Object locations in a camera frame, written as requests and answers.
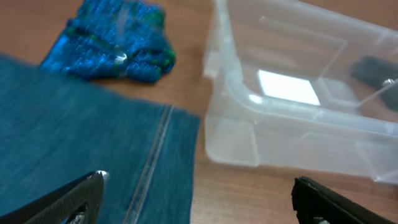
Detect blue denim jeans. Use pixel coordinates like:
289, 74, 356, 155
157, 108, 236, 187
1, 56, 200, 224

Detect white label in bin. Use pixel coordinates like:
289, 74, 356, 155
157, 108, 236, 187
258, 70, 320, 106

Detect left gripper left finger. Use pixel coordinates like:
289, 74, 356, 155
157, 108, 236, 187
1, 170, 109, 224

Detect clear plastic storage bin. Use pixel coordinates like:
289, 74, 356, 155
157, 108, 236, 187
203, 0, 397, 184

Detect blue green sparkly cloth bundle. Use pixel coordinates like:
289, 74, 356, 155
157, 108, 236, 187
40, 0, 176, 83

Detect small black cloth top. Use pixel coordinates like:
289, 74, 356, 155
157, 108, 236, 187
351, 55, 397, 111

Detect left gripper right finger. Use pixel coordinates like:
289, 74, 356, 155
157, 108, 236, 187
291, 177, 394, 224

